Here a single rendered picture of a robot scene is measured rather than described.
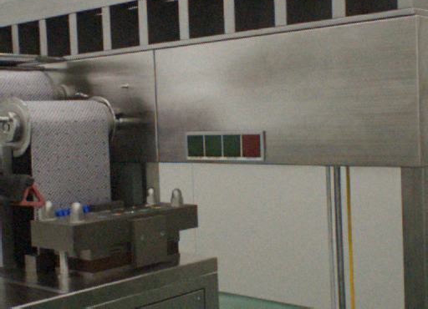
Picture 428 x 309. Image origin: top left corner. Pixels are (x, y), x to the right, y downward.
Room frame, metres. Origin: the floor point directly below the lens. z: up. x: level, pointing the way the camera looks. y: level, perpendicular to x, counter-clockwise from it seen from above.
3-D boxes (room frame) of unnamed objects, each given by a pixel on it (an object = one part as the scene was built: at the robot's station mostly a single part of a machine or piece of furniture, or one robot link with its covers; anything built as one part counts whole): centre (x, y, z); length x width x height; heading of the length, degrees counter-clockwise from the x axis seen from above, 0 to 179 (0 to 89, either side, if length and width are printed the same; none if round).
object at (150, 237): (1.73, 0.16, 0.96); 0.10 x 0.03 x 0.11; 138
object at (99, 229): (1.78, 0.24, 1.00); 0.40 x 0.16 x 0.06; 138
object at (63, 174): (1.83, 0.36, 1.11); 0.23 x 0.01 x 0.18; 138
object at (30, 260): (1.83, 0.36, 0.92); 0.28 x 0.04 x 0.04; 138
